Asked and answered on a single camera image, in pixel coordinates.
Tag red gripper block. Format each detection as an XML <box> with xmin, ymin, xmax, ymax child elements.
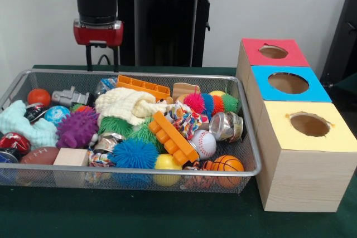
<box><xmin>73</xmin><ymin>19</ymin><xmax>124</xmax><ymax>73</ymax></box>

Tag long orange toy brick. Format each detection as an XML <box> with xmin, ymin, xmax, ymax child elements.
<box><xmin>116</xmin><ymin>75</ymin><xmax>171</xmax><ymax>101</ymax></box>

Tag orange toy brick round studs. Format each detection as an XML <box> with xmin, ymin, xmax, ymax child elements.
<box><xmin>147</xmin><ymin>110</ymin><xmax>200</xmax><ymax>166</ymax></box>

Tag clear shallow mesh bin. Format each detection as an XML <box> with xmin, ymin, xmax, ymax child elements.
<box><xmin>0</xmin><ymin>69</ymin><xmax>262</xmax><ymax>194</ymax></box>

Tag wooden box three holes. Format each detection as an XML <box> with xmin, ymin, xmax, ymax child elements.
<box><xmin>237</xmin><ymin>38</ymin><xmax>357</xmax><ymax>213</ymax></box>

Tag cream knitted cloth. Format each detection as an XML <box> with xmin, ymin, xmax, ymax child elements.
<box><xmin>94</xmin><ymin>87</ymin><xmax>173</xmax><ymax>125</ymax></box>

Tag purple spiky ball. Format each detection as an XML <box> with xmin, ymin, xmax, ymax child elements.
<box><xmin>56</xmin><ymin>107</ymin><xmax>100</xmax><ymax>149</ymax></box>

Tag red orange ball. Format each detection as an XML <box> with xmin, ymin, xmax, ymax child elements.
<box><xmin>27</xmin><ymin>88</ymin><xmax>52</xmax><ymax>106</ymax></box>

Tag blue spiky ball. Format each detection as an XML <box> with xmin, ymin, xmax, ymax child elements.
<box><xmin>107</xmin><ymin>139</ymin><xmax>159</xmax><ymax>188</ymax></box>

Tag yellow ball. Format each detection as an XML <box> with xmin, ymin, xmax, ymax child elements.
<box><xmin>153</xmin><ymin>153</ymin><xmax>182</xmax><ymax>187</ymax></box>

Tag white baseball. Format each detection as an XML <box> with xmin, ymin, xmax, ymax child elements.
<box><xmin>190</xmin><ymin>130</ymin><xmax>217</xmax><ymax>161</ymax></box>

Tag crushed silver can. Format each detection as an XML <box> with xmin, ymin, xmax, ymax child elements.
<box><xmin>209</xmin><ymin>111</ymin><xmax>244</xmax><ymax>143</ymax></box>

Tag small orange basketball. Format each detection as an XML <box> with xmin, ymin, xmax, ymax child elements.
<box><xmin>210</xmin><ymin>155</ymin><xmax>244</xmax><ymax>188</ymax></box>

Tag dark green table cloth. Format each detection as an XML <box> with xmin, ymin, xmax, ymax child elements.
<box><xmin>0</xmin><ymin>64</ymin><xmax>357</xmax><ymax>238</ymax></box>

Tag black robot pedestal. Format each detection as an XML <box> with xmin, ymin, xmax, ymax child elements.
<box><xmin>114</xmin><ymin>0</ymin><xmax>225</xmax><ymax>67</ymax></box>

